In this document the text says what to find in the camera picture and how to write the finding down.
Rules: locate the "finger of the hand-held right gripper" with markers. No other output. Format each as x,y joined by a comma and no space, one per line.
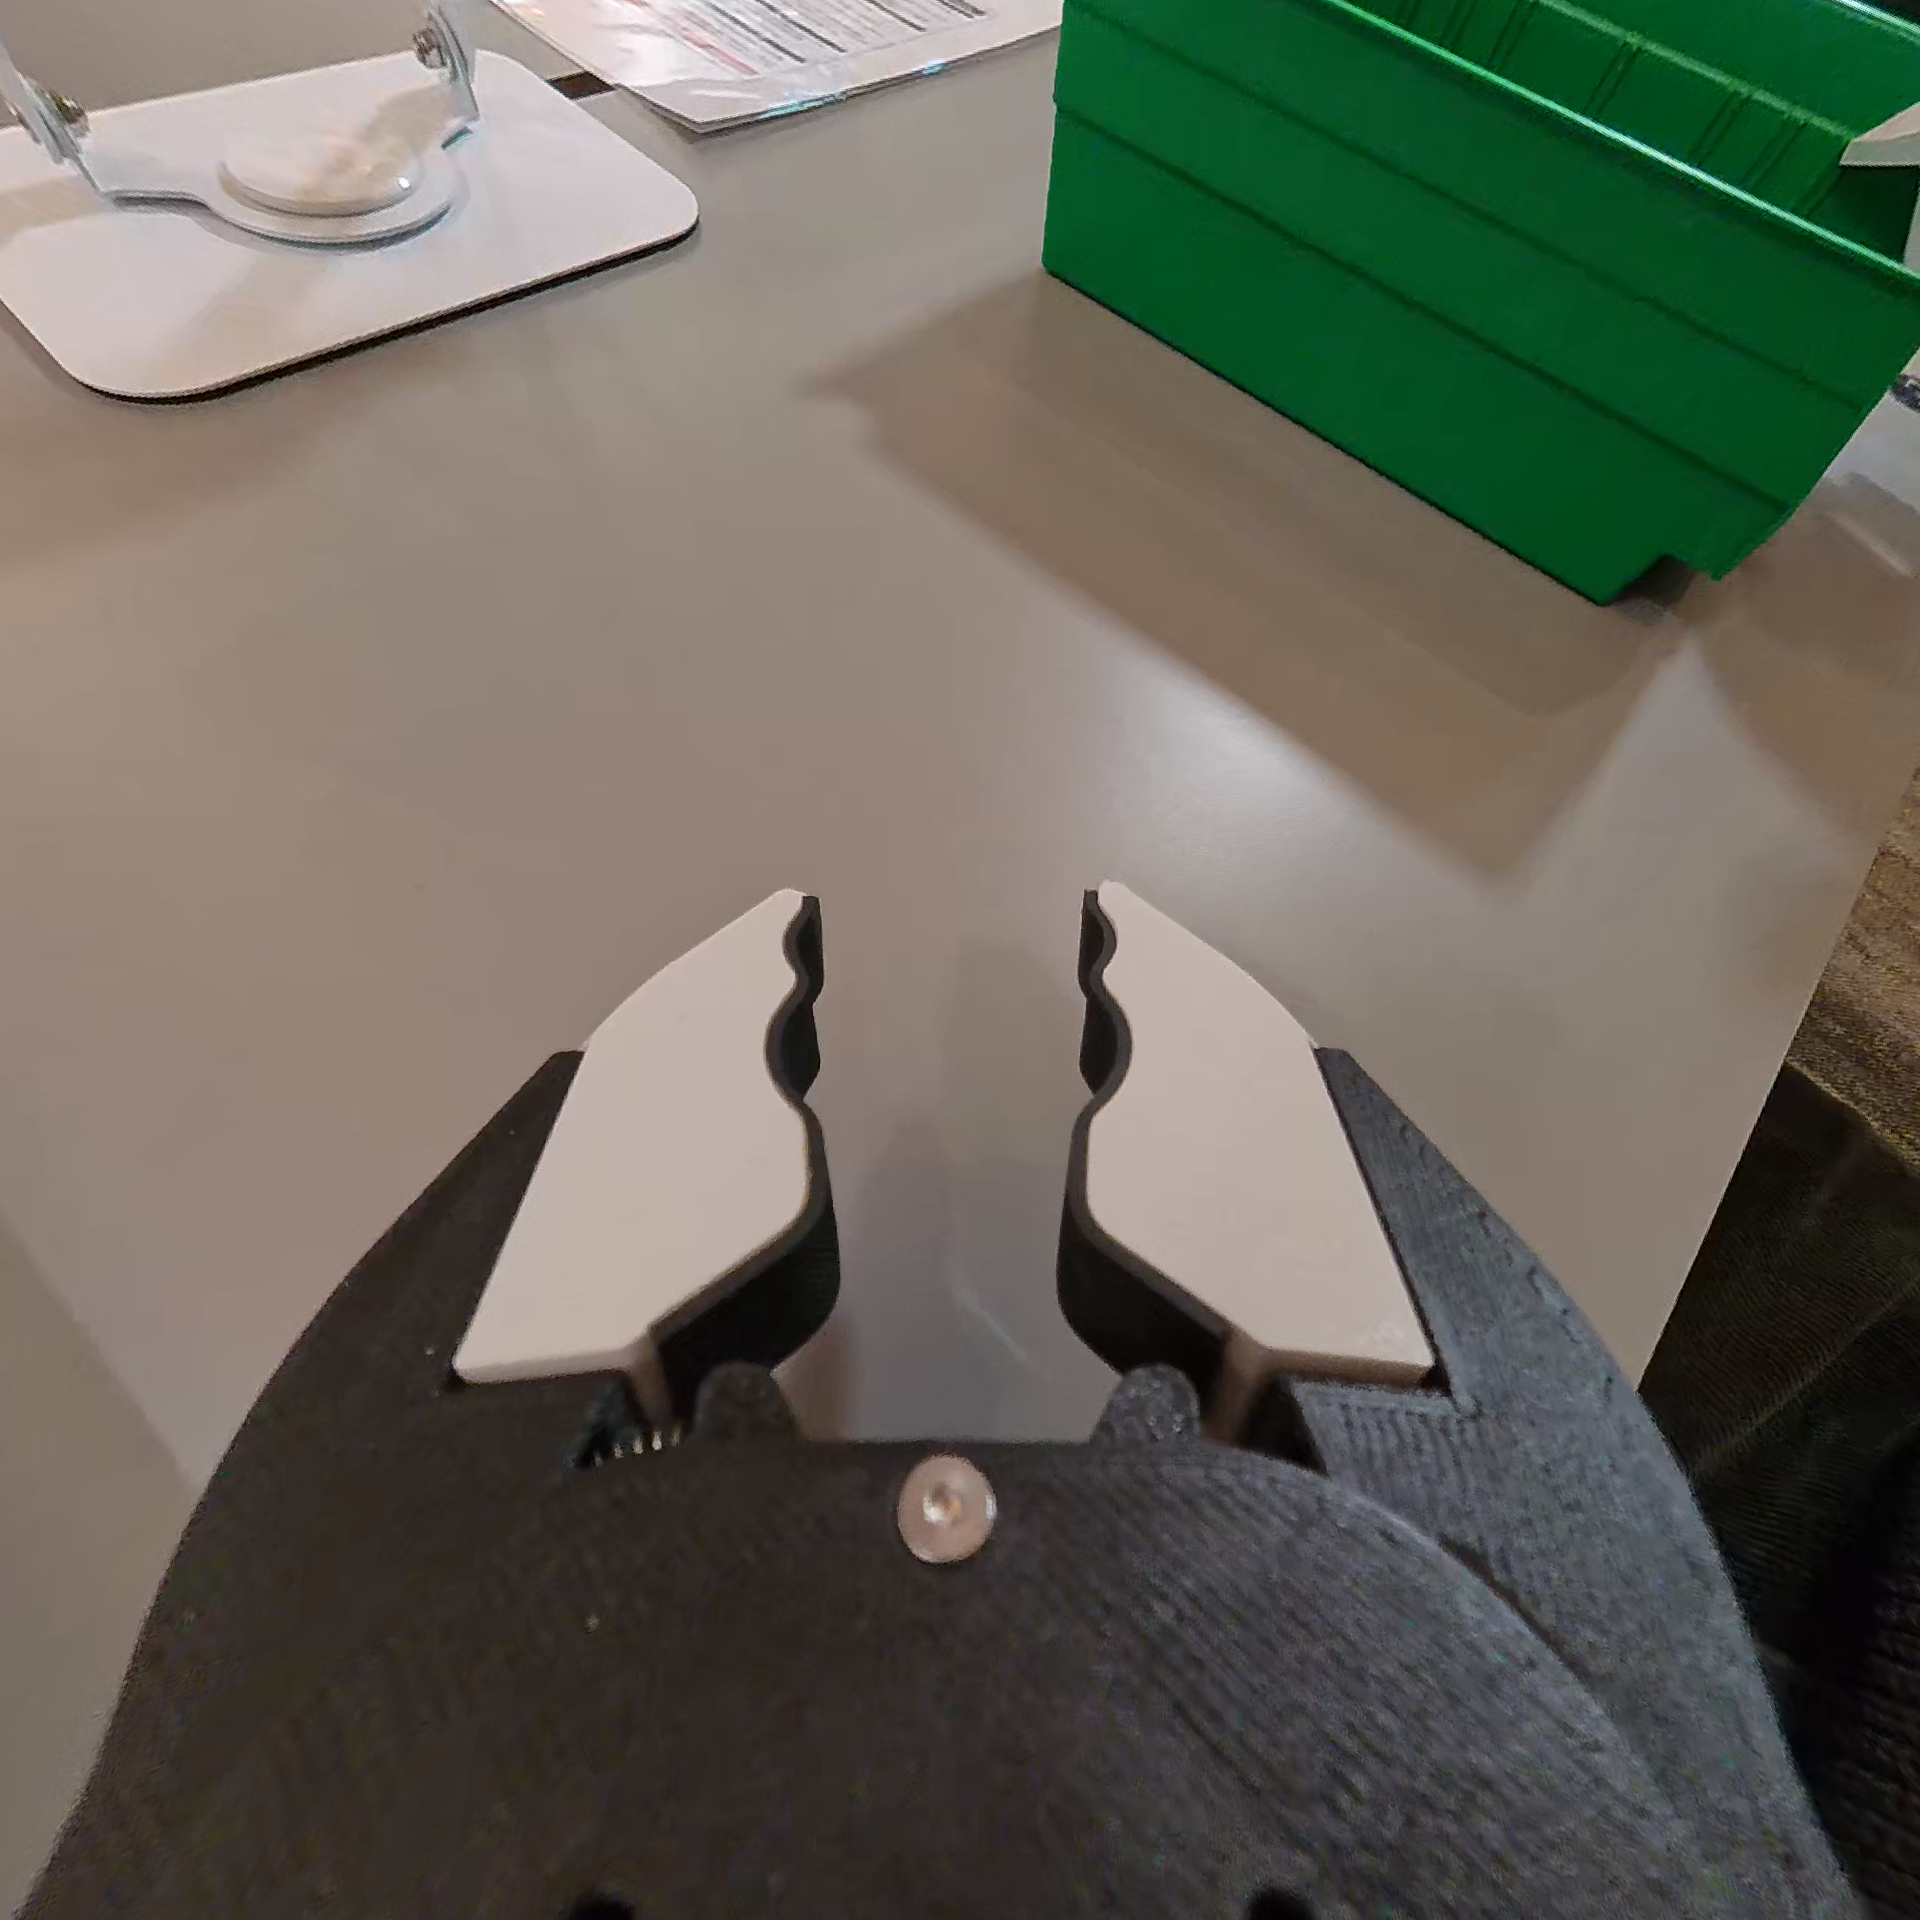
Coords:
1890,148

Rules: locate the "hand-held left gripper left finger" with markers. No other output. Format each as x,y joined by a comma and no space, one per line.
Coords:
645,1201

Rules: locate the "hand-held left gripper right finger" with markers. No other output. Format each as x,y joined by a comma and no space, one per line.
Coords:
1245,1185

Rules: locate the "green plastic bin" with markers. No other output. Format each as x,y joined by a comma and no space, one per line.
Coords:
1425,300

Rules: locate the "person's dark clothed body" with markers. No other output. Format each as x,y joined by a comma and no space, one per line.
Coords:
1799,1350

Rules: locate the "document stand with white base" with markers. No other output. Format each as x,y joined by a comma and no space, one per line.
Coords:
524,240

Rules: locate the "laminated paper sheet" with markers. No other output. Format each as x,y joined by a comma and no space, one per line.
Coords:
780,44

